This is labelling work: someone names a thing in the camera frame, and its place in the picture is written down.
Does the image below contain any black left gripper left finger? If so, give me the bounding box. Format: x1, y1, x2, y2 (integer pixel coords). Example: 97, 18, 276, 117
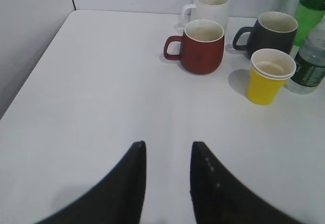
41, 141, 147, 223

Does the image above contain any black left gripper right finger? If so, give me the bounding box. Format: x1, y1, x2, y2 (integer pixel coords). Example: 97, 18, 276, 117
190, 142, 296, 223

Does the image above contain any yellow paper cup stack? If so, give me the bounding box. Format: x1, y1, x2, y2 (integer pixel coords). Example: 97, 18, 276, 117
246, 48, 297, 105

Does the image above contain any clear water bottle green label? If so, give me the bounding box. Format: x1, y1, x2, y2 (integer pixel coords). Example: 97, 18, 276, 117
284, 20, 324, 95

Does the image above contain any dark grey ceramic mug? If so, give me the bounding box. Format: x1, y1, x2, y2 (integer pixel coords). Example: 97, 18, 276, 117
233, 12, 298, 57

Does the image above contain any white ceramic mug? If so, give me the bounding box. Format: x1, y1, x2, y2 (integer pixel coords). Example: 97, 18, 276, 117
180, 0, 230, 31

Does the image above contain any green soda bottle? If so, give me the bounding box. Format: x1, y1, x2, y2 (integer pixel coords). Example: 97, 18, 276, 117
294, 0, 324, 47

